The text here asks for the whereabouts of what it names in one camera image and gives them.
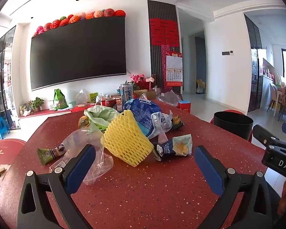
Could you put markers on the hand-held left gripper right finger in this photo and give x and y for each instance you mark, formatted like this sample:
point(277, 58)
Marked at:
point(208, 169)

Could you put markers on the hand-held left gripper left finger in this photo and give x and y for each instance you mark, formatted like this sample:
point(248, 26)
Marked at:
point(82, 164)

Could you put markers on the clear plastic bag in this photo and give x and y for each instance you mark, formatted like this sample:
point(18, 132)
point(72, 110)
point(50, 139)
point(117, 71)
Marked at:
point(78, 138)
point(169, 97)

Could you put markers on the black trash bin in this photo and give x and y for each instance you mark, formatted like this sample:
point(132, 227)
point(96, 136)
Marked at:
point(231, 126)

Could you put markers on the green tube wrapper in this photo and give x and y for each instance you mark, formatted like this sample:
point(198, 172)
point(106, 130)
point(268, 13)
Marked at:
point(46, 155)

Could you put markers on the dark blue chip packet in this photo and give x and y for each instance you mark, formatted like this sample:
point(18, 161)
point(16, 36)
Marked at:
point(178, 145)

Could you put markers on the yellow snack packet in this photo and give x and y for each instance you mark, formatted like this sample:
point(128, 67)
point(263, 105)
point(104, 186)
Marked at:
point(84, 122)

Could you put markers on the yellow foam fruit net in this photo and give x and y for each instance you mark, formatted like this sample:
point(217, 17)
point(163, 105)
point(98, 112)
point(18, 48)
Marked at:
point(126, 140)

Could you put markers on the green plastic bag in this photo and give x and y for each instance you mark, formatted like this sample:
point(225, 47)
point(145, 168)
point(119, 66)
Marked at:
point(100, 116)

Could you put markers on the dark snack packet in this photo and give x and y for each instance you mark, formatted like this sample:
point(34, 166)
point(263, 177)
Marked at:
point(177, 121)

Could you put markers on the silver plastic bag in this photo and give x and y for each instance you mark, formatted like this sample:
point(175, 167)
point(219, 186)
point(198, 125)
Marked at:
point(160, 121)

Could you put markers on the blue snack bag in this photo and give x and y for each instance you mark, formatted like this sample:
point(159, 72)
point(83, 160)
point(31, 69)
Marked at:
point(140, 112)

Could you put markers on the white dining chair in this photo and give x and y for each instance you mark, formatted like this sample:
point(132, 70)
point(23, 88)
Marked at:
point(273, 97)

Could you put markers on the dining table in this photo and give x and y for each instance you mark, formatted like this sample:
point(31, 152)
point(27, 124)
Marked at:
point(284, 90)

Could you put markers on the short red can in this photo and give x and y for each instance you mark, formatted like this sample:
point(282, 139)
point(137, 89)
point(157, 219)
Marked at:
point(111, 103)

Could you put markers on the green snack bag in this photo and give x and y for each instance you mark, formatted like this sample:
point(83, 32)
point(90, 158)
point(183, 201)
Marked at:
point(60, 100)

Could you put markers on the red gift box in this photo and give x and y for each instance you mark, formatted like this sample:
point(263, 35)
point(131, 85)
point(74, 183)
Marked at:
point(184, 105)

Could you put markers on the dark glass cabinet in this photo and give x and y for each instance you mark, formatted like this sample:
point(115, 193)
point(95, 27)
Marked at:
point(253, 64)

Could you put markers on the small potted plant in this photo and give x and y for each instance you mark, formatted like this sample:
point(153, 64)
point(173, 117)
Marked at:
point(37, 103)

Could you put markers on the red floor mat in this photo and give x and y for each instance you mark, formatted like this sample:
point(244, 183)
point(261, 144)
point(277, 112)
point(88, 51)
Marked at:
point(4, 150)

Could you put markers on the crumpled clear plastic bag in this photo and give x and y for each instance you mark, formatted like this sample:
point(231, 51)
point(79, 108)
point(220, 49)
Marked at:
point(169, 97)

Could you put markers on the blue plastic stool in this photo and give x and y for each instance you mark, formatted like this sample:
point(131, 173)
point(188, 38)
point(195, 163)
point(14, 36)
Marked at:
point(0, 126)

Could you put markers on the pink flower bouquet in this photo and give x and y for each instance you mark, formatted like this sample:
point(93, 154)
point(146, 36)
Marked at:
point(137, 78)

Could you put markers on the large black television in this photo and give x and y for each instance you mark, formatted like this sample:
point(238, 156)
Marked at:
point(78, 52)

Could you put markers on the glass display cabinet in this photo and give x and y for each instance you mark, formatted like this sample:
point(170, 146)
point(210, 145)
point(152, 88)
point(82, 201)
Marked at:
point(4, 76)

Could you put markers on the red paper-cut strip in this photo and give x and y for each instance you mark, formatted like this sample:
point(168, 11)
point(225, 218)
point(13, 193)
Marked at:
point(163, 59)

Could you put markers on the row of red paper lanterns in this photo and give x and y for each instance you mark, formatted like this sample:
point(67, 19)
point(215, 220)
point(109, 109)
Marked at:
point(73, 19)

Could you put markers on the red double happiness decoration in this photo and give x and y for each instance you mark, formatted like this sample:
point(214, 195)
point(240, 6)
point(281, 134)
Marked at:
point(157, 28)

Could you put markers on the wall control panel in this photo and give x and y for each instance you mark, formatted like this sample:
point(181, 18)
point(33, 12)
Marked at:
point(227, 52)

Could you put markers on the wall calendar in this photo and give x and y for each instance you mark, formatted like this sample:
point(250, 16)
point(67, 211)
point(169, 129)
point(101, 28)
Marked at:
point(174, 64)

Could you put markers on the dark slatted wall panel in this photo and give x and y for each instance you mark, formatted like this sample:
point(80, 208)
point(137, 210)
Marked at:
point(155, 59)

